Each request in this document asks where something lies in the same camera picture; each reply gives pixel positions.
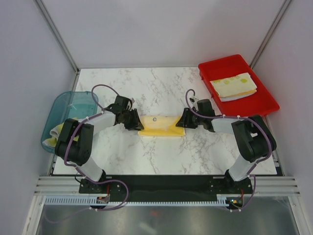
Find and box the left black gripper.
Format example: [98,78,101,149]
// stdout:
[122,109,144,131]

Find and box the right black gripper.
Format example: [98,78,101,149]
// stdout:
[176,108,204,129]

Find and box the yellow towel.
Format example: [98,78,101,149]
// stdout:
[138,116,185,137]

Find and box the light blue towel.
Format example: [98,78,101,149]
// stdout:
[220,93,254,102]

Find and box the green frog pattern towel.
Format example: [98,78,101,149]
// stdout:
[210,72,257,98]

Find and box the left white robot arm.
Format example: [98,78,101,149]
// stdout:
[54,95,144,193]

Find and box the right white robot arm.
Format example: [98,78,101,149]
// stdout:
[176,98,277,193]

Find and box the teal plastic basket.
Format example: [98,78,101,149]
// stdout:
[41,91,98,142]

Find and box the red plastic tray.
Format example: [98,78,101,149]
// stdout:
[198,54,280,117]

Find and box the grey green towel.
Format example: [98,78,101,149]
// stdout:
[42,123,64,148]

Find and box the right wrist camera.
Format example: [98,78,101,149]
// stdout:
[189,97,198,110]

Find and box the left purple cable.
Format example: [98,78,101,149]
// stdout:
[64,84,120,183]

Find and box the purple cable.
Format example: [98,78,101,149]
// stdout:
[64,84,120,183]
[185,89,277,177]

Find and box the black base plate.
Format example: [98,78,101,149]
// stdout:
[79,175,252,202]

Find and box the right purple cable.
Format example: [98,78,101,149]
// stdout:
[185,89,277,177]

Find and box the grey slotted cable duct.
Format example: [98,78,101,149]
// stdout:
[45,194,239,207]

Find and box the left aluminium frame post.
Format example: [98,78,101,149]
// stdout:
[34,0,80,73]

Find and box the aluminium frame post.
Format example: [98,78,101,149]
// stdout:
[249,0,293,69]
[34,0,80,73]

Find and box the right aluminium frame post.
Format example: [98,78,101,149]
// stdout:
[249,0,293,69]

